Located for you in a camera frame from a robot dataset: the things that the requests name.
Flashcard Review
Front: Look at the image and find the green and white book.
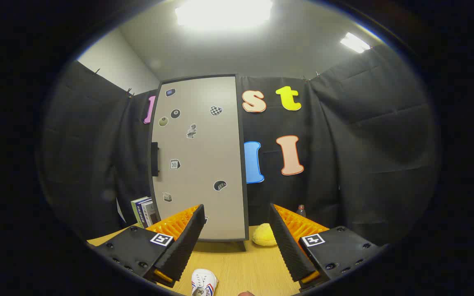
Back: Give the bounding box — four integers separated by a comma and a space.
131, 197, 149, 227

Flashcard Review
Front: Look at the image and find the grey book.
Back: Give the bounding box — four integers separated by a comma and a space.
142, 201, 159, 227

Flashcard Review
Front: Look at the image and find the large ceiling light panel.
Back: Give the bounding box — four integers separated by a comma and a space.
174, 0, 274, 31

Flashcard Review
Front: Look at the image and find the blue book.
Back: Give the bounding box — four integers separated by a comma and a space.
136, 199, 153, 228

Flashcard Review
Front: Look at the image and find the white canvas shoe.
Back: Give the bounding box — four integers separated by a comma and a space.
191, 268, 219, 296

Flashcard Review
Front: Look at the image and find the grey shoe cabinet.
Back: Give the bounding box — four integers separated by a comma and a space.
149, 74, 249, 251

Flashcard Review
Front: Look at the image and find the small ceiling light panel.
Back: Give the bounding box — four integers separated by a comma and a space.
340, 32, 371, 54

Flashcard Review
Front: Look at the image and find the light grey shoe cabinet door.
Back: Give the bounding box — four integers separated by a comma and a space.
151, 76, 248, 241

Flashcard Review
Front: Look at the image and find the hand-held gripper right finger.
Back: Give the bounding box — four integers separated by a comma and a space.
269, 203, 386, 293

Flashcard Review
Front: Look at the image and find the yellow plush toy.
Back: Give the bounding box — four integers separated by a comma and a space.
252, 223, 278, 247

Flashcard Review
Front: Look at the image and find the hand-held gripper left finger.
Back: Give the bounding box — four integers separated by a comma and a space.
91, 204, 206, 288

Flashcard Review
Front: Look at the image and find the black backdrop cloth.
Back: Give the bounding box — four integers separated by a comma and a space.
39, 43, 441, 247

